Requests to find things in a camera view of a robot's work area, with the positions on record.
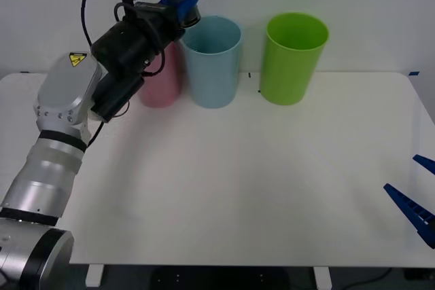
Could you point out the pink plastic waste bin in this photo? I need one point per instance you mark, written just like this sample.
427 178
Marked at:
163 86

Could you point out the pale blue plastic waste bin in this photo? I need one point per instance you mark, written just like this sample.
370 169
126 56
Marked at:
212 79

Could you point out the green plastic waste bin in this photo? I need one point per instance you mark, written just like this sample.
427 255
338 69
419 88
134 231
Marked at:
289 76

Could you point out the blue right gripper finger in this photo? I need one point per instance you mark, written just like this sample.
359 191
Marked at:
426 163
413 212

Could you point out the white table leg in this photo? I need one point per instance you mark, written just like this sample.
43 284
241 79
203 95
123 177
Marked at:
322 277
95 275

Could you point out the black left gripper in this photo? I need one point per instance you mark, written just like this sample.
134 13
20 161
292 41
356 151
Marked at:
159 20

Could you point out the silver and black left arm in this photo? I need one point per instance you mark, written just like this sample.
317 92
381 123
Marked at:
64 83

